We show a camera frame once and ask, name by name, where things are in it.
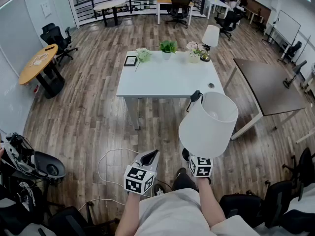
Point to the black office chair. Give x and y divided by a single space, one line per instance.
278 200
292 50
229 21
71 220
179 7
57 39

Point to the grey oval headset device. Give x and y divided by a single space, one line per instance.
49 165

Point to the dark brown table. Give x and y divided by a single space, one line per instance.
268 87

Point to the round wooden table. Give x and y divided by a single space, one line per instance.
37 67

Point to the person's black shoe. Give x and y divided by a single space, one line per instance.
184 181
158 189

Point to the white rectangular table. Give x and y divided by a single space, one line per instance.
217 4

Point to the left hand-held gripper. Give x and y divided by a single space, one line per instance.
137 181

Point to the white shade gold base lamp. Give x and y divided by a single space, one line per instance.
211 36

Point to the green plant in white pot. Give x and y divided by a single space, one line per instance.
168 47

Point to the black printed cloth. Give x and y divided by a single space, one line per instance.
27 195

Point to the white table lamp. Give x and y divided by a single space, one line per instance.
204 131

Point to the white work table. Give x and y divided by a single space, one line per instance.
167 80

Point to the person's right forearm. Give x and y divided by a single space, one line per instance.
209 200

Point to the white green flower bouquet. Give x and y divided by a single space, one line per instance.
143 55

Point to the wooden top white frame table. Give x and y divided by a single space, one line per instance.
163 0

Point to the person's left forearm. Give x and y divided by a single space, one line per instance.
126 213

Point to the black picture frame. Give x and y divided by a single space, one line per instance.
130 61

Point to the white paper wall notice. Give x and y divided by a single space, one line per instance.
46 8

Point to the person's light grey clothing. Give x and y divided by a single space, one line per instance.
172 213

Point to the whiteboard on stand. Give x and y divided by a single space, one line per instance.
288 24

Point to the small black flat object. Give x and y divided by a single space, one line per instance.
50 48

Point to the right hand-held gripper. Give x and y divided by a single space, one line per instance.
200 167

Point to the white round table black legs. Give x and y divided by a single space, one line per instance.
109 5

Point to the black floor lamp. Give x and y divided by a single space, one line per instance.
296 70

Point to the pink flowers in cream pot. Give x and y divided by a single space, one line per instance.
194 55

